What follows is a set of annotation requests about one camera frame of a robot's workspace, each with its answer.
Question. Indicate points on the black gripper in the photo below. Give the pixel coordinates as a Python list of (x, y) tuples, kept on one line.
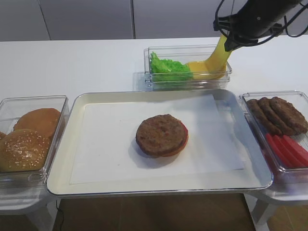
[(245, 32)]

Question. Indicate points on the yellow cheese slice top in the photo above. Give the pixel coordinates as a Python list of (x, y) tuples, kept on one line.
[(216, 61)]

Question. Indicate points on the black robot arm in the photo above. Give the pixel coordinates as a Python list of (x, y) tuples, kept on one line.
[(281, 11)]

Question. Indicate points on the clear lettuce cheese container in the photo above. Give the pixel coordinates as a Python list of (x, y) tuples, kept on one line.
[(183, 54)]

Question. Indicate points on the green lettuce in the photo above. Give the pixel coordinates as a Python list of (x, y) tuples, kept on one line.
[(168, 70)]

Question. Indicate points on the yellow cheese slice stack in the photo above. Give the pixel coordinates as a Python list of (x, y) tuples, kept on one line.
[(207, 73)]

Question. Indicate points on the clear patty tomato container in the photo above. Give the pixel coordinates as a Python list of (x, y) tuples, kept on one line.
[(282, 176)]

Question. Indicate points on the brown patty left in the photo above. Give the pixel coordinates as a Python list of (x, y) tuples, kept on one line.
[(262, 119)]

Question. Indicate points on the brown patty right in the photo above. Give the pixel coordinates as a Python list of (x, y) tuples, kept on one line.
[(289, 115)]

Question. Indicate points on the brown patty middle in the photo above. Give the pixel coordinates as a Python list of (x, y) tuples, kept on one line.
[(281, 127)]

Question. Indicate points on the red tomato slice right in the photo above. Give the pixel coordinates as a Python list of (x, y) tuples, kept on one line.
[(297, 150)]

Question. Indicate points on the red tomato slice left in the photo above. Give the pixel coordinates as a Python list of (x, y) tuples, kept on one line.
[(280, 154)]

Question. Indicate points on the red tomato slice on tray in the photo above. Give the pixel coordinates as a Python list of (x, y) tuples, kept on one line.
[(183, 144)]

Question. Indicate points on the red tomato slice middle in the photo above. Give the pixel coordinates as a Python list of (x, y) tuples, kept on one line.
[(294, 153)]

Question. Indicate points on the brown patty on tray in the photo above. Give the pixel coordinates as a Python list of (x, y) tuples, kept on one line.
[(159, 135)]

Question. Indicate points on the white metal serving tray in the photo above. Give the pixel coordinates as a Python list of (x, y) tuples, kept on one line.
[(255, 174)]

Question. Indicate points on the white paper sheet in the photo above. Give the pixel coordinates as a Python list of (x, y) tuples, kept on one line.
[(106, 149)]

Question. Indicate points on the orange bun bottom in container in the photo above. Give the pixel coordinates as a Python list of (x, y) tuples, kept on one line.
[(43, 120)]

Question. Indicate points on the clear bun container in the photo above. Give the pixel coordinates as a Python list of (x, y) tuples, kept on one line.
[(11, 109)]

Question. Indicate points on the sesame bun top right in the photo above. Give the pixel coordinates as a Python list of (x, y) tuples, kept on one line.
[(23, 150)]

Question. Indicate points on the sesame bun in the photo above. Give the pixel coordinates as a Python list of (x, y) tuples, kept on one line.
[(23, 150), (2, 135)]

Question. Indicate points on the sesame bun top left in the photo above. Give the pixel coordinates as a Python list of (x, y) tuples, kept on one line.
[(2, 135)]

